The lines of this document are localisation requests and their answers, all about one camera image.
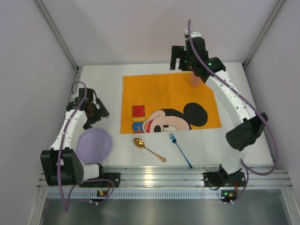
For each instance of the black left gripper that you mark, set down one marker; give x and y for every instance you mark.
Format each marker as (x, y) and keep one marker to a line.
(99, 112)

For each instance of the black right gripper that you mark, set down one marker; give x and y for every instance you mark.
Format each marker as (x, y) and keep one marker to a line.
(176, 57)

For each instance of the pink plastic cup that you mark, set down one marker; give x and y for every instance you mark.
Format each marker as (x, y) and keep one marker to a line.
(195, 81)

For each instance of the lilac plate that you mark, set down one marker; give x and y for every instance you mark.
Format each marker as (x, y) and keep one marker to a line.
(94, 145)

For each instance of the orange Mickey Mouse cloth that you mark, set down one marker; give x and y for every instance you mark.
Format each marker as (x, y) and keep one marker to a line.
(166, 103)

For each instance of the blue metallic fork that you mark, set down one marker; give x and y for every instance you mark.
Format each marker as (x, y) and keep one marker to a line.
(174, 140)

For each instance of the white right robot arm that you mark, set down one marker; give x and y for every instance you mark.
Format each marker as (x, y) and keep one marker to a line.
(247, 125)

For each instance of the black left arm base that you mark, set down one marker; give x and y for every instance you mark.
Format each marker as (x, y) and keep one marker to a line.
(102, 182)

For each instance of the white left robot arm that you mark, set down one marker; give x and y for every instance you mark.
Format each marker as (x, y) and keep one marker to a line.
(62, 163)

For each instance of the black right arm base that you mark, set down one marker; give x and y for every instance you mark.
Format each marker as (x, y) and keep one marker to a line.
(220, 179)

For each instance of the gold ornate spoon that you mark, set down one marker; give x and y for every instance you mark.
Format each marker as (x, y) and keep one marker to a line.
(140, 144)

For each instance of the aluminium frame rail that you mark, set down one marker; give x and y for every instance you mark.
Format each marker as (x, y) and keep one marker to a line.
(184, 177)

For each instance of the grey slotted cable duct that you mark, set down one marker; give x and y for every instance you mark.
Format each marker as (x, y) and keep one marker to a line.
(150, 194)

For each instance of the right aluminium corner post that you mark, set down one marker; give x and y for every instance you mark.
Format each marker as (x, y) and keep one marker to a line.
(264, 31)

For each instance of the aluminium corner post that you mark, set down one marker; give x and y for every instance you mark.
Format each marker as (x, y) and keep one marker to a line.
(264, 31)
(42, 8)

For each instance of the left aluminium corner post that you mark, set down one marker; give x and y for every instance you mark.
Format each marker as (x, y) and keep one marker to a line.
(42, 8)

